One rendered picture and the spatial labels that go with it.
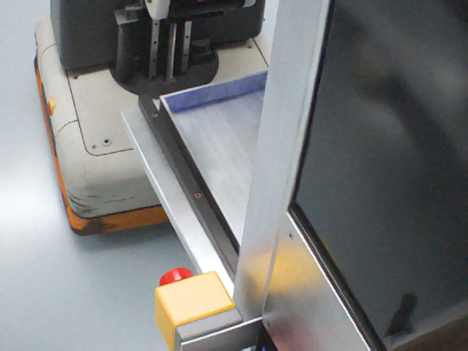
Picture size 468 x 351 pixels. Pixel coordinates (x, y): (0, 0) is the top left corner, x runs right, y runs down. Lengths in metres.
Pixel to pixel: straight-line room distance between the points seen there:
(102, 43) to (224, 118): 0.92
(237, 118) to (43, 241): 1.05
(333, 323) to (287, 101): 0.19
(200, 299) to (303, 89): 0.32
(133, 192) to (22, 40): 0.90
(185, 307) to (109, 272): 1.28
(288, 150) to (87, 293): 1.46
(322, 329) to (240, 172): 0.49
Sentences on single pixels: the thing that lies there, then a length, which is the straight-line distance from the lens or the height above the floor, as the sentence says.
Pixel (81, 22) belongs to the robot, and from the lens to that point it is 2.14.
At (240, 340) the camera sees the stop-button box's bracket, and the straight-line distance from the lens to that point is 0.97.
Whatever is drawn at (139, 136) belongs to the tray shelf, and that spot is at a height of 0.88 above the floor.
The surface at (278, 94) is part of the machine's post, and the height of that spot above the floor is 1.31.
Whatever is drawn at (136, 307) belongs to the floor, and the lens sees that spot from 2.16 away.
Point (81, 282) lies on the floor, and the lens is 2.20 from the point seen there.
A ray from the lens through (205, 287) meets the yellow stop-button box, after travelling 0.96.
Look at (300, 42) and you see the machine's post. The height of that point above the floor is 1.38.
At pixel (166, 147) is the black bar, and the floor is 0.90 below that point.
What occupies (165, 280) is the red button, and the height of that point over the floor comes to 1.01.
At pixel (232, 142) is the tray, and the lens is 1.29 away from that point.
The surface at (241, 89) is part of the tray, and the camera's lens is 1.35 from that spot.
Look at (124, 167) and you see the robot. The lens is 2.06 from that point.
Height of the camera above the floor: 1.82
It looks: 49 degrees down
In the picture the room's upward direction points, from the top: 8 degrees clockwise
